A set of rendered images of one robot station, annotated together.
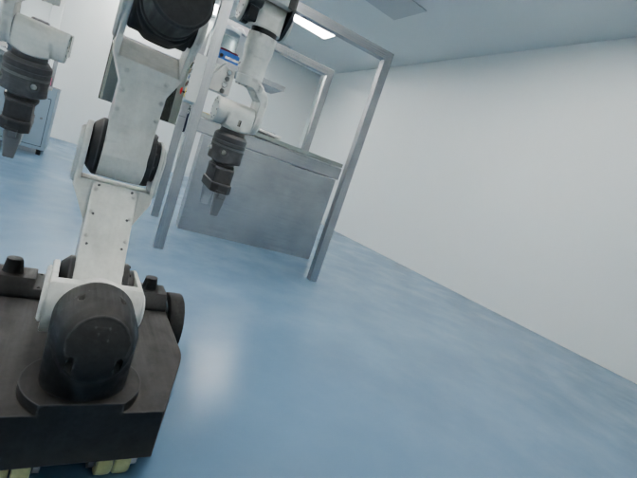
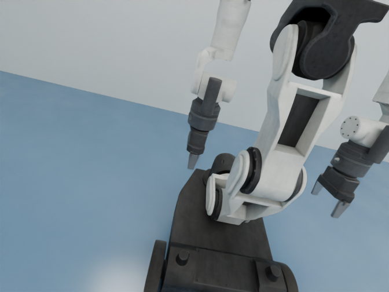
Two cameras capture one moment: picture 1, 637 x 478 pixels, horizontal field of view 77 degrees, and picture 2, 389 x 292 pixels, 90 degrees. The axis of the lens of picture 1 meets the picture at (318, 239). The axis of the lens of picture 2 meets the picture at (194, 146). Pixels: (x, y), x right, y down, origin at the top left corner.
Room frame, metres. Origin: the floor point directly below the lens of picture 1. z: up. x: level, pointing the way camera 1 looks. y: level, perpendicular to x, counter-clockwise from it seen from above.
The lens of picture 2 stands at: (1.55, 0.56, 0.97)
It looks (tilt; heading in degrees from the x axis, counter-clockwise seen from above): 36 degrees down; 208
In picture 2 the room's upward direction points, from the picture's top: 16 degrees clockwise
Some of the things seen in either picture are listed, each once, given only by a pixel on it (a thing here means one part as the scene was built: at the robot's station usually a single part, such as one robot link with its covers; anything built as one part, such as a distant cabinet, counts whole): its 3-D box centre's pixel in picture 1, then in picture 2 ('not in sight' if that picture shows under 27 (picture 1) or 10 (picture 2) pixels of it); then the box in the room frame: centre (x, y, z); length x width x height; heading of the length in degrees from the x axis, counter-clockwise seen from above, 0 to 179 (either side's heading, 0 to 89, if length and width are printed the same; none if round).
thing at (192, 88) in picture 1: (194, 80); not in sight; (2.35, 0.96, 1.03); 0.17 x 0.06 x 0.26; 27
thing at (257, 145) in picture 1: (268, 150); not in sight; (3.46, 0.65, 0.83); 1.30 x 0.29 x 0.10; 117
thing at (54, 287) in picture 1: (93, 295); (228, 197); (0.89, 0.46, 0.28); 0.21 x 0.20 x 0.13; 33
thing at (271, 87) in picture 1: (242, 76); not in sight; (3.30, 0.99, 1.31); 0.62 x 0.38 x 0.04; 117
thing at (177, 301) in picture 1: (168, 321); (155, 267); (1.26, 0.39, 0.10); 0.20 x 0.05 x 0.20; 33
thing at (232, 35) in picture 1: (228, 39); not in sight; (3.18, 1.14, 1.51); 0.15 x 0.15 x 0.19
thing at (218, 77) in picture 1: (216, 77); not in sight; (3.09, 1.11, 1.20); 0.22 x 0.11 x 0.20; 117
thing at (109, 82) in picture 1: (147, 82); not in sight; (7.33, 3.82, 1.43); 1.38 x 0.01 x 1.16; 123
